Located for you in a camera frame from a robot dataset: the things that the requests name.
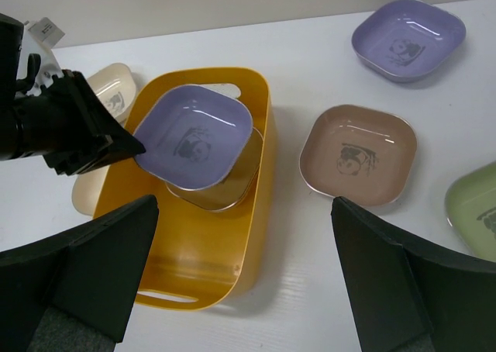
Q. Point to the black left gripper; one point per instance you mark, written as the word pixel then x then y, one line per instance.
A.
pixel 63 124

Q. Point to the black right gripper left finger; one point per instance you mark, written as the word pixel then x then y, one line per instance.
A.
pixel 74 291

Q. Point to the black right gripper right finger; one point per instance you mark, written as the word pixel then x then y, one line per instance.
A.
pixel 408 293

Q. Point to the purple plate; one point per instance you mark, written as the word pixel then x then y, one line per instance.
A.
pixel 406 40
pixel 193 136

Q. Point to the yellow panda plate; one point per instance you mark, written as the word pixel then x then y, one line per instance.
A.
pixel 234 187

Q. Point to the yellow plastic bin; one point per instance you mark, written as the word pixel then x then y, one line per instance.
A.
pixel 199 258

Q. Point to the cream panda plate front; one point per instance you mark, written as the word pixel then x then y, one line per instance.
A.
pixel 86 191

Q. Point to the cream panda plate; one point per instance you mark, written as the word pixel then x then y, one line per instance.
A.
pixel 116 89
pixel 86 191

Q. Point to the cream panda plate back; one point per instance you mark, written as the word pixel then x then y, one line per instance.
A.
pixel 116 89

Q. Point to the green panda plate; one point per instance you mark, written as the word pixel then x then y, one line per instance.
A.
pixel 470 210

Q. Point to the brown panda plate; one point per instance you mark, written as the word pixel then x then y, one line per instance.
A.
pixel 358 153

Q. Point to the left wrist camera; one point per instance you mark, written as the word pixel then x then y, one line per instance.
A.
pixel 39 37

